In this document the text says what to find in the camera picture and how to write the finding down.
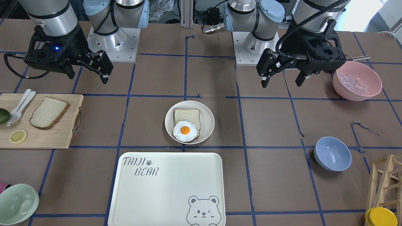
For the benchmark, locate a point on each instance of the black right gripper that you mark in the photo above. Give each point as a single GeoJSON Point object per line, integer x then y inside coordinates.
{"type": "Point", "coordinates": [76, 43]}

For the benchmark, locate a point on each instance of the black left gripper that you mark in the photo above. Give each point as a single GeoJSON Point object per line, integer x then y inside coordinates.
{"type": "Point", "coordinates": [289, 47]}

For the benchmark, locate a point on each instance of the bread slice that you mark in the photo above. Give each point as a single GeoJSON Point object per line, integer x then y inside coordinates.
{"type": "Point", "coordinates": [191, 115]}
{"type": "Point", "coordinates": [48, 113]}

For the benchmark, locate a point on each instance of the cream round plate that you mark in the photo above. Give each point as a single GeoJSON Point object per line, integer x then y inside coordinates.
{"type": "Point", "coordinates": [207, 121]}

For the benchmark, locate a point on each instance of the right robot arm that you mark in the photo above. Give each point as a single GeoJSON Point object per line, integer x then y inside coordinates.
{"type": "Point", "coordinates": [106, 16]}

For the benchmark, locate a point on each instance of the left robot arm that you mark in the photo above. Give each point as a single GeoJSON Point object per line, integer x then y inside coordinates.
{"type": "Point", "coordinates": [263, 18]}

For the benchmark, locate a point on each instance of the bread slice on plate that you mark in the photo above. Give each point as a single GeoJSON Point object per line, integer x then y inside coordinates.
{"type": "Point", "coordinates": [191, 115]}

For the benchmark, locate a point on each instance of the metal scoop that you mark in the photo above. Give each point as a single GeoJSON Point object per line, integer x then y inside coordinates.
{"type": "Point", "coordinates": [359, 58]}

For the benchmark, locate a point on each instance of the pink bowl with ice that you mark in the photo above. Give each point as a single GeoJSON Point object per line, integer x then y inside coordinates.
{"type": "Point", "coordinates": [355, 81]}

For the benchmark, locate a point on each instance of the wooden cutting board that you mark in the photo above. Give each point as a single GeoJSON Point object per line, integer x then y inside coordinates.
{"type": "Point", "coordinates": [57, 137]}

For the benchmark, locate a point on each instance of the white plastic fork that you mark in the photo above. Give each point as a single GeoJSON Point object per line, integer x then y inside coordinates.
{"type": "Point", "coordinates": [16, 113]}

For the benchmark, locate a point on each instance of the white plastic spoon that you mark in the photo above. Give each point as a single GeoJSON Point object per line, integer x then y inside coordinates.
{"type": "Point", "coordinates": [25, 95]}

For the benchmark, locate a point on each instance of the avocado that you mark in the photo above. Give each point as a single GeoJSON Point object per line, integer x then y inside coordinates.
{"type": "Point", "coordinates": [4, 116]}

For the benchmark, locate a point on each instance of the blue bowl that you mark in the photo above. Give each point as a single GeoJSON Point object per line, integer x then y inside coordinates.
{"type": "Point", "coordinates": [332, 154]}

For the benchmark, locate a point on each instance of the lemon slice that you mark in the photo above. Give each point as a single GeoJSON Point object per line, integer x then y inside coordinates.
{"type": "Point", "coordinates": [18, 136]}

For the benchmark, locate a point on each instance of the fried egg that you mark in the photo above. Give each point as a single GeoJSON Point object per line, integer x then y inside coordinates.
{"type": "Point", "coordinates": [185, 131]}

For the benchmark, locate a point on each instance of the cream bear tray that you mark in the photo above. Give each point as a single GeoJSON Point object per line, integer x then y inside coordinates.
{"type": "Point", "coordinates": [168, 189]}

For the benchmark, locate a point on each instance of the pink cloth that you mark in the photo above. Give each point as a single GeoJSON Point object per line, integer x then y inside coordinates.
{"type": "Point", "coordinates": [4, 186]}

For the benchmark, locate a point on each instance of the green bowl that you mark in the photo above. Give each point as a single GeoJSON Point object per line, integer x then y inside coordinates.
{"type": "Point", "coordinates": [17, 204]}

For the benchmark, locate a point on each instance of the wooden dish rack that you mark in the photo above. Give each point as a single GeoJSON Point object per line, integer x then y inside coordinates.
{"type": "Point", "coordinates": [385, 175]}

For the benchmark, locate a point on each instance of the yellow mug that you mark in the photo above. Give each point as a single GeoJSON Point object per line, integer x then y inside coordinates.
{"type": "Point", "coordinates": [380, 216]}

